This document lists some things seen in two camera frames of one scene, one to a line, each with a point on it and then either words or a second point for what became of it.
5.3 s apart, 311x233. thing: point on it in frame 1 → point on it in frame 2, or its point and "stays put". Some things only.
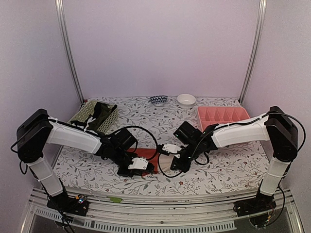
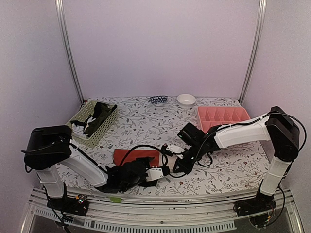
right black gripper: [184, 167] stays put
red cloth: [151, 154] stays put
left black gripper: [133, 172] → [145, 161]
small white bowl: [186, 101] stays put
